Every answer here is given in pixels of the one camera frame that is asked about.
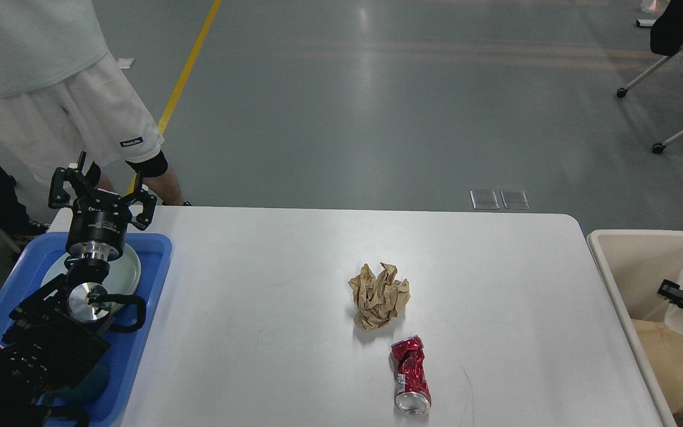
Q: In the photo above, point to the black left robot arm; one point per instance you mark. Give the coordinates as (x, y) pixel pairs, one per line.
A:
(57, 333)

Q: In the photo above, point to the metal floor plates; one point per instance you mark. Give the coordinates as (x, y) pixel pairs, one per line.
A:
(487, 199)

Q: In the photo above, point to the light green plate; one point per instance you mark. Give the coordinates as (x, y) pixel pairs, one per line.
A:
(124, 273)

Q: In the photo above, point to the crushed red soda can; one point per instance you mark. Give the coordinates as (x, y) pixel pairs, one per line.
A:
(412, 394)

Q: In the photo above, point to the brown paper ball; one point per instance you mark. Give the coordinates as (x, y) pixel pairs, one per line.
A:
(378, 298)

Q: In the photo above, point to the beige plastic bin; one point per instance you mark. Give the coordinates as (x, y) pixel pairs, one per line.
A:
(633, 263)

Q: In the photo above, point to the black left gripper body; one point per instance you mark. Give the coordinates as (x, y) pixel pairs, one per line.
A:
(98, 229)

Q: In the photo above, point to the brown paper bag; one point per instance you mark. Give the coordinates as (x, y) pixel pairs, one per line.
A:
(664, 349)

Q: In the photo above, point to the blue plastic tray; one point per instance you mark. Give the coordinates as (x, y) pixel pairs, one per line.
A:
(42, 259)

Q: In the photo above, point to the dark teal mug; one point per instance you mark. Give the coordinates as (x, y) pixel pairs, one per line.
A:
(87, 391)

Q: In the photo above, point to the person in white shorts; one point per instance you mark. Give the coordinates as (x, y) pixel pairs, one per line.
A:
(62, 93)

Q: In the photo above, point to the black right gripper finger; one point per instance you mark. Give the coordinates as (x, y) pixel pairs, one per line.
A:
(672, 292)

